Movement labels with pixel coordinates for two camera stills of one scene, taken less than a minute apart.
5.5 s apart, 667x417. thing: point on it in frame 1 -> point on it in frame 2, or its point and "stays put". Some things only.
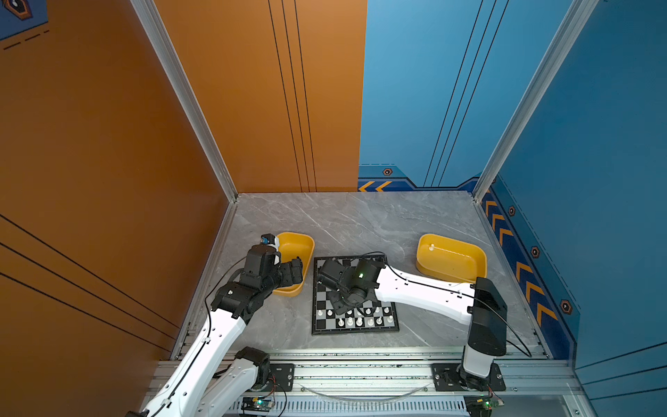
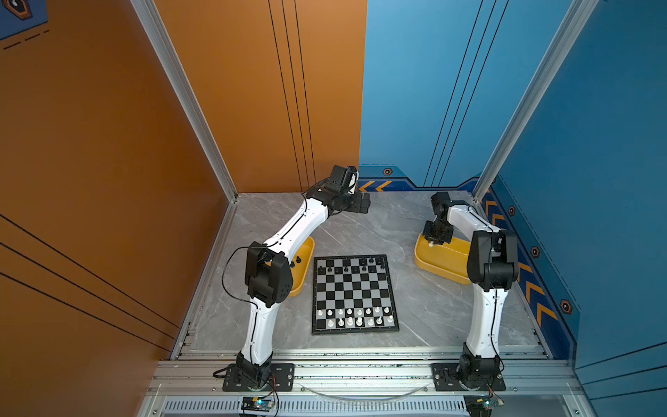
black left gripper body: [281, 276] -> [355, 204]
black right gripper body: [343, 293] -> [437, 232]
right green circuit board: [479, 406] stays put
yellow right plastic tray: [450, 258] stays put
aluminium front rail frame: [400, 382] stays put
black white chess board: [373, 315] stays put
